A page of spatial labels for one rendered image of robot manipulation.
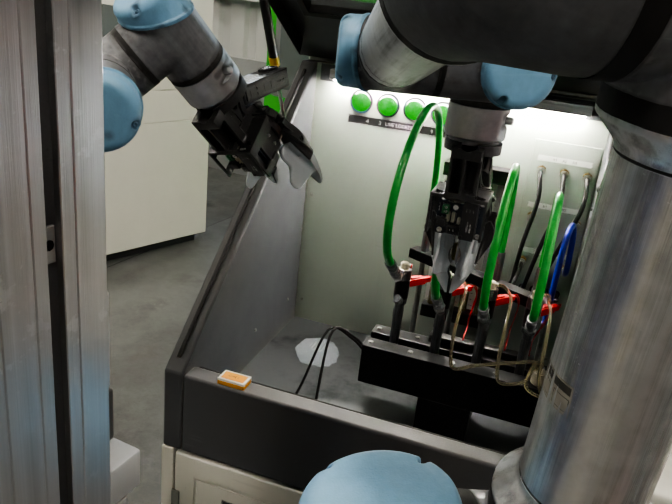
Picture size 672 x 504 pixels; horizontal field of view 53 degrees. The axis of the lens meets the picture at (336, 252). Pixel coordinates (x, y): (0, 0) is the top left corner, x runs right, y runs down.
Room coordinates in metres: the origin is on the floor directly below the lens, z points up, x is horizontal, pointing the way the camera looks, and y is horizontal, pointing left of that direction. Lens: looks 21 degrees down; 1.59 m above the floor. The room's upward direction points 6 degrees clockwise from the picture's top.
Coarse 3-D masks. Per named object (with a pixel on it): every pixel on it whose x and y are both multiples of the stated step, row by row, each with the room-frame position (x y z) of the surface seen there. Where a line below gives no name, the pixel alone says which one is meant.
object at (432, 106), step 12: (432, 108) 1.18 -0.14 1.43; (420, 120) 1.12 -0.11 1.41; (408, 144) 1.07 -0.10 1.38; (408, 156) 1.05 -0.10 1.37; (396, 180) 1.02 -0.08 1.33; (432, 180) 1.35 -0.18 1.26; (396, 192) 1.01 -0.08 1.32; (396, 204) 1.01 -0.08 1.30; (384, 228) 1.00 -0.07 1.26; (384, 240) 1.01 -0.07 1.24; (384, 252) 1.02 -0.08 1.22
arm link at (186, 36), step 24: (120, 0) 0.77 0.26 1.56; (144, 0) 0.75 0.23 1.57; (168, 0) 0.76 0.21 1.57; (120, 24) 0.77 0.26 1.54; (144, 24) 0.75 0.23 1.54; (168, 24) 0.76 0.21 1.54; (192, 24) 0.78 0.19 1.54; (144, 48) 0.76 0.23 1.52; (168, 48) 0.77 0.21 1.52; (192, 48) 0.78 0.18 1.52; (216, 48) 0.81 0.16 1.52; (168, 72) 0.79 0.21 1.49; (192, 72) 0.79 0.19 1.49
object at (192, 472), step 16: (176, 464) 1.02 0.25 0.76; (192, 464) 1.01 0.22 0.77; (208, 464) 1.00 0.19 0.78; (224, 464) 1.00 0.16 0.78; (176, 480) 1.02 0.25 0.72; (192, 480) 1.01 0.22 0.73; (208, 480) 1.00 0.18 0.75; (224, 480) 0.99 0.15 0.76; (240, 480) 0.98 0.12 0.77; (256, 480) 0.97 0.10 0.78; (272, 480) 0.97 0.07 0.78; (176, 496) 1.01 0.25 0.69; (192, 496) 1.01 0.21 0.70; (208, 496) 1.00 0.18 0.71; (224, 496) 0.99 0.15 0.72; (240, 496) 0.98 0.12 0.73; (256, 496) 0.97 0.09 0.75; (272, 496) 0.96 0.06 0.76; (288, 496) 0.95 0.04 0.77
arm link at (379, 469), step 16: (336, 464) 0.42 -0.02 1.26; (352, 464) 0.42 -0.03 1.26; (368, 464) 0.42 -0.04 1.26; (384, 464) 0.42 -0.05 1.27; (400, 464) 0.42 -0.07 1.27; (416, 464) 0.42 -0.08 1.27; (432, 464) 0.42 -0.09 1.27; (320, 480) 0.41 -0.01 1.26; (336, 480) 0.41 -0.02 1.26; (352, 480) 0.41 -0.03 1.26; (368, 480) 0.41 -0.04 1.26; (384, 480) 0.41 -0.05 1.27; (400, 480) 0.41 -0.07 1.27; (416, 480) 0.41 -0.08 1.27; (432, 480) 0.41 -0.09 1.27; (448, 480) 0.41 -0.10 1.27; (304, 496) 0.40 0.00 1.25; (320, 496) 0.39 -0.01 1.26; (336, 496) 0.39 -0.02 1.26; (352, 496) 0.39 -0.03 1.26; (368, 496) 0.39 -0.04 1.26; (384, 496) 0.39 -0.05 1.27; (400, 496) 0.39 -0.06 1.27; (416, 496) 0.39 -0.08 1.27; (432, 496) 0.39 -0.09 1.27; (448, 496) 0.39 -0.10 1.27; (464, 496) 0.41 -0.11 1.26
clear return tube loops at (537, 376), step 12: (504, 288) 1.12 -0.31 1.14; (456, 324) 1.04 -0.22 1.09; (504, 324) 1.03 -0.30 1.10; (504, 336) 1.02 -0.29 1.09; (528, 360) 1.07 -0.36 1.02; (540, 360) 0.99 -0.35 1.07; (528, 372) 1.05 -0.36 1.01; (540, 372) 0.98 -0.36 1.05; (504, 384) 1.01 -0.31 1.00; (516, 384) 1.02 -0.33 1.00; (540, 384) 0.98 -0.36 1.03
